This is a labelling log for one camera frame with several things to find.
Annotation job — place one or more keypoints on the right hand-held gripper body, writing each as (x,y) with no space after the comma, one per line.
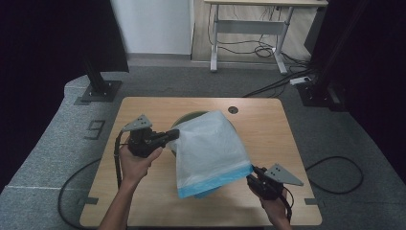
(271,188)

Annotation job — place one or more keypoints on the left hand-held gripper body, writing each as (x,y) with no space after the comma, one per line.
(143,142)

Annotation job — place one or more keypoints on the green trash bin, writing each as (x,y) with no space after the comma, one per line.
(186,117)

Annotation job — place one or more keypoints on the white bin bag blue edge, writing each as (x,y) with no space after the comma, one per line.
(210,150)

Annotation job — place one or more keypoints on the person's right hand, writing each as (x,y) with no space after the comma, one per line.
(277,211)

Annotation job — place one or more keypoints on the person's left hand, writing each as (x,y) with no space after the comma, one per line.
(135,169)

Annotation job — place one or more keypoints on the dark tape marker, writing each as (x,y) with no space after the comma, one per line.
(311,201)
(88,201)

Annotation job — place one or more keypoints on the tall black metal stand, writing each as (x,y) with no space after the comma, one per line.
(316,96)

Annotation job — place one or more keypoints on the white power strip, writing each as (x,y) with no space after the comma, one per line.
(300,80)

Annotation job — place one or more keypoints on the black curtain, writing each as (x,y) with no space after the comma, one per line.
(48,48)
(383,80)

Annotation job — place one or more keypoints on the grey metal frame desk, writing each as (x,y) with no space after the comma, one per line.
(249,27)

